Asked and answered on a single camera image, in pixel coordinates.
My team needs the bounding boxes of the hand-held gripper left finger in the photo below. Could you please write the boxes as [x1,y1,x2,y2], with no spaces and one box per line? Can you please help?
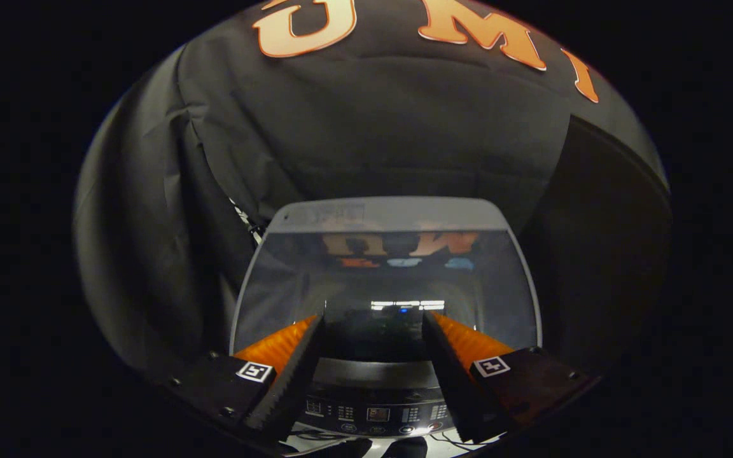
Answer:
[163,314,326,446]

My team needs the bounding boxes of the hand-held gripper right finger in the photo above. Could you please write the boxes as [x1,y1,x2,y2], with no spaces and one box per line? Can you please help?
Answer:
[421,310,599,445]

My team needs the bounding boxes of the grey washing machine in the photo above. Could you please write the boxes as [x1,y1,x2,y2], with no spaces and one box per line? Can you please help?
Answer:
[230,196,542,441]

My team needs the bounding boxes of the black backdrop cloth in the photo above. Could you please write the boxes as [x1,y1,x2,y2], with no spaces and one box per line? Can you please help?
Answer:
[74,0,671,382]

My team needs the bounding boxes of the black cable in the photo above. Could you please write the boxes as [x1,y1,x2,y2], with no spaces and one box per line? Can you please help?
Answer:
[427,431,470,450]

